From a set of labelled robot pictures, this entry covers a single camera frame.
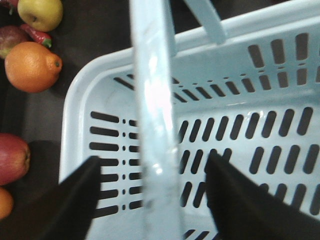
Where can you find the orange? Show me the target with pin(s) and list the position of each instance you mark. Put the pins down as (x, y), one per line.
(6, 203)
(32, 68)

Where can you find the light blue plastic basket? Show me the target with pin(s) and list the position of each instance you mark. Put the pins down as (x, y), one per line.
(247, 87)

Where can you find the dark red apple rear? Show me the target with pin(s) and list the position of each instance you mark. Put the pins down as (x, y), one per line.
(10, 36)

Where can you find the red chili pepper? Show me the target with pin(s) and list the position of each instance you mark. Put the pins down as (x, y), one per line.
(39, 37)

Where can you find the red apple far left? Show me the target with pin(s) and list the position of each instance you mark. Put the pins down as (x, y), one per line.
(15, 157)

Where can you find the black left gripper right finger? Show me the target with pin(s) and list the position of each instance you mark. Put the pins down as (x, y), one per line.
(241, 210)

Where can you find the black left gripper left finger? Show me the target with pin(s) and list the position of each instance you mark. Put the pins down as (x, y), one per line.
(65, 212)

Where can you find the orange left front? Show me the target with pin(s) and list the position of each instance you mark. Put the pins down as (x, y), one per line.
(32, 68)

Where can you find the orange far left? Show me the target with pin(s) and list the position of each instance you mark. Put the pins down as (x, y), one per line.
(6, 203)

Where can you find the yellow round fruit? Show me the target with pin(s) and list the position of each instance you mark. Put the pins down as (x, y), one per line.
(42, 15)

